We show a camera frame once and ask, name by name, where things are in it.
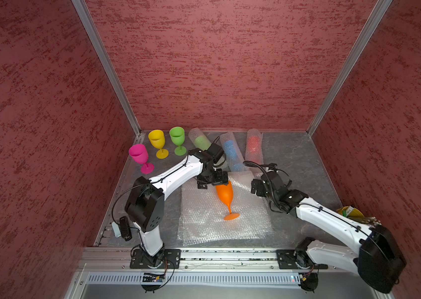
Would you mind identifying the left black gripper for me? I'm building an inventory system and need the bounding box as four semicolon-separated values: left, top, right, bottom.
197;167;228;188

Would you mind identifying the red glass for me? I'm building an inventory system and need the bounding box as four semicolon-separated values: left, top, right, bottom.
245;129;264;164

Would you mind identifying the orange glass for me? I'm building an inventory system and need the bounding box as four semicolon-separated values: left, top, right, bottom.
215;181;240;221

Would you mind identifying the bright green wine glass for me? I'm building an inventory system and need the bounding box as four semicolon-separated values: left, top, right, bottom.
169;127;187;156

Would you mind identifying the yellow glass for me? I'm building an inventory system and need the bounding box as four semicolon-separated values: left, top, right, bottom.
148;130;169;159

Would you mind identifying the pink glass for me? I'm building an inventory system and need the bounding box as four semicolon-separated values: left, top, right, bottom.
128;144;154;174

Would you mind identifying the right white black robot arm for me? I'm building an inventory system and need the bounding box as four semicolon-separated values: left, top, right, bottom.
244;161;407;294

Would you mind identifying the blue glass in bubble wrap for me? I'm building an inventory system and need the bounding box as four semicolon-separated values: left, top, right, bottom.
220;132;249;172

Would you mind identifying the yellow pen cup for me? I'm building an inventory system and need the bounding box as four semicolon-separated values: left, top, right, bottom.
337;206;364;218

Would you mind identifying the small black white clamp device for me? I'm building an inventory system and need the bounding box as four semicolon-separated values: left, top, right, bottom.
112;216;133;242

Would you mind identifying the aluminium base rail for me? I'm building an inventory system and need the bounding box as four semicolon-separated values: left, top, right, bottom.
64;246;394;299

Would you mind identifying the left aluminium corner post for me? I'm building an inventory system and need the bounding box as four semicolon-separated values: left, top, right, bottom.
72;0;142;137

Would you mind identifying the aluminium corner post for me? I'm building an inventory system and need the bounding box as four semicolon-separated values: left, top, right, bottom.
72;0;142;137
306;0;392;137

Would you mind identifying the right aluminium corner post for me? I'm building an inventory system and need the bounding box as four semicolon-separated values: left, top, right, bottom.
306;0;392;137

